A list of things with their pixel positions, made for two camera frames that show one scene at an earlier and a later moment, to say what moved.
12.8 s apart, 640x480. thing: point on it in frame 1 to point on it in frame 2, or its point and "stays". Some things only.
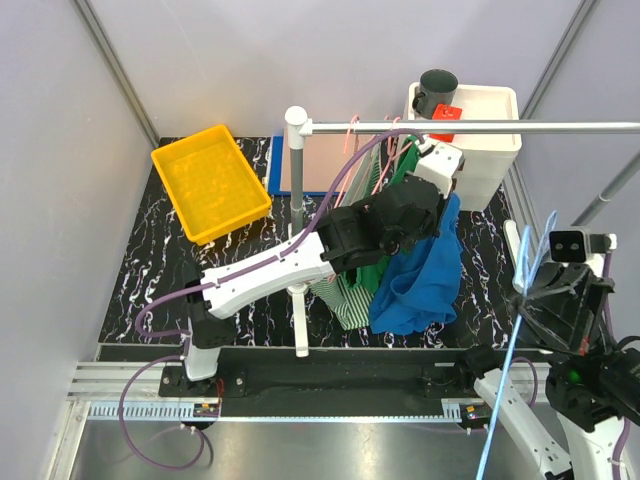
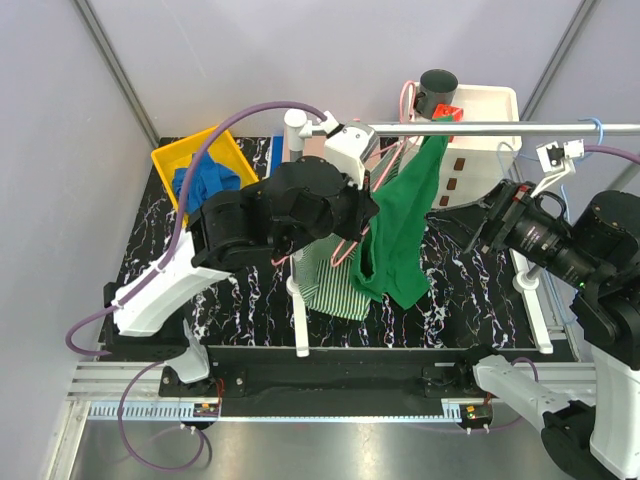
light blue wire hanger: [527, 278] to [513, 150]
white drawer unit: [485, 155] stays
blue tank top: [419, 286] to [208, 180]
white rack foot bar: [300, 322] stays
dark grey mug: [437, 87] stays
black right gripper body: [587, 336] to [507, 202]
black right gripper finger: [550, 306] to [462, 223]
